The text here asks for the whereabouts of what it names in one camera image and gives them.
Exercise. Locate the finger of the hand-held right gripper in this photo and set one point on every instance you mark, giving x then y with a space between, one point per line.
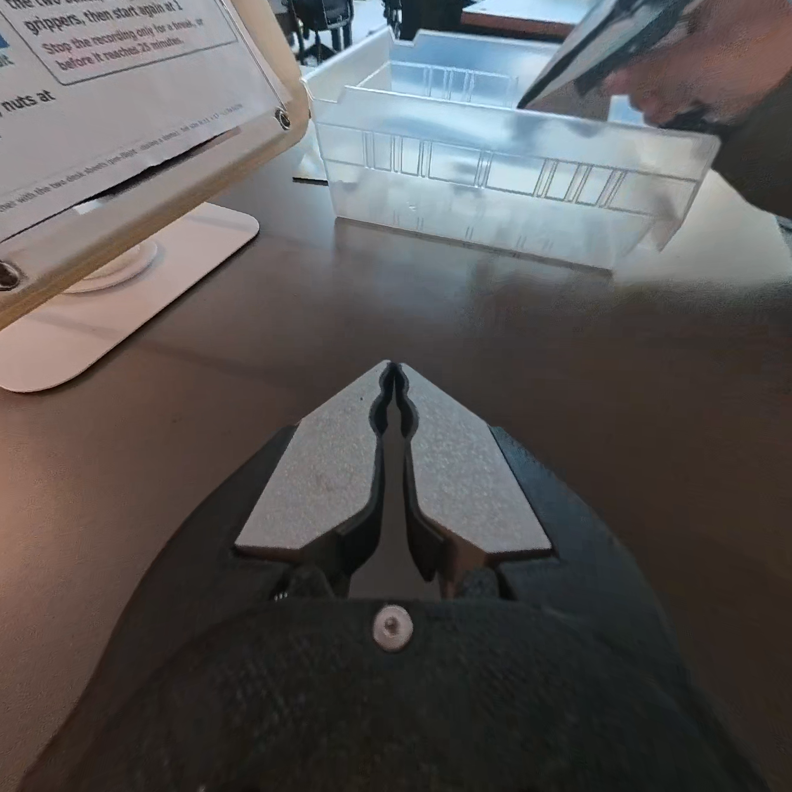
594 49

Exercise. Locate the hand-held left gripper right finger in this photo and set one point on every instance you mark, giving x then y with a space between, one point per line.
470 482

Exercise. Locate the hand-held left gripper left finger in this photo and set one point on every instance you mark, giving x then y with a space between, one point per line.
315 482

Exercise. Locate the clear plastic bin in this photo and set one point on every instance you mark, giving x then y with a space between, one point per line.
495 167

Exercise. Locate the person's right forearm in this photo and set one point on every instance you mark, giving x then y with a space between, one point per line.
767 161

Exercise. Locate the person's right hand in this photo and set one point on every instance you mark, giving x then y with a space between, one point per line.
693 68

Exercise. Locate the wooden desk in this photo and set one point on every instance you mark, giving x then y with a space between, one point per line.
526 15

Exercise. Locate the black office chair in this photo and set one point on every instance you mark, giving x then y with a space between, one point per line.
322 28

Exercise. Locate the instruction sign on white stand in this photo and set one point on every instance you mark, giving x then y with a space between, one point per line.
124 124

